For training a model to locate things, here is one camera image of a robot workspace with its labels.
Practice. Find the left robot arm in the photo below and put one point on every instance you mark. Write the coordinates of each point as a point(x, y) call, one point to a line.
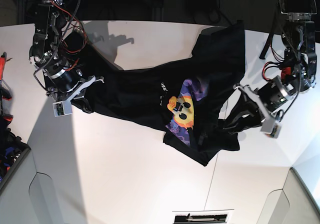
point(292, 41)

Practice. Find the orange handled tool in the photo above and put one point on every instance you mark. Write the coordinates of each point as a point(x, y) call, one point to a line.
point(4, 93)

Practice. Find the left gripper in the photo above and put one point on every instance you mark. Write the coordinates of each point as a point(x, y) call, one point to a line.
point(259, 104)

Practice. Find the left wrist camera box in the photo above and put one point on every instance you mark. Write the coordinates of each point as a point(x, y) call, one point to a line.
point(271, 128)

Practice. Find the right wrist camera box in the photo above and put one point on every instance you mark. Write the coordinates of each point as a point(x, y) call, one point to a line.
point(62, 108)

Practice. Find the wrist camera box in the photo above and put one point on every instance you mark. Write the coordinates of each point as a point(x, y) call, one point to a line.
point(62, 108)
point(271, 128)

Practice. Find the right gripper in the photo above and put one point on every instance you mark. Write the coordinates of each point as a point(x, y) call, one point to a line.
point(84, 103)

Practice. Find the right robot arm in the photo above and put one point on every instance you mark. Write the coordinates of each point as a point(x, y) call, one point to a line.
point(59, 37)

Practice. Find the black printed t-shirt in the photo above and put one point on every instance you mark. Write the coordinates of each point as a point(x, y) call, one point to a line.
point(182, 98)

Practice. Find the black white label plate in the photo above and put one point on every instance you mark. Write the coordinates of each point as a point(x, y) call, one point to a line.
point(203, 217)

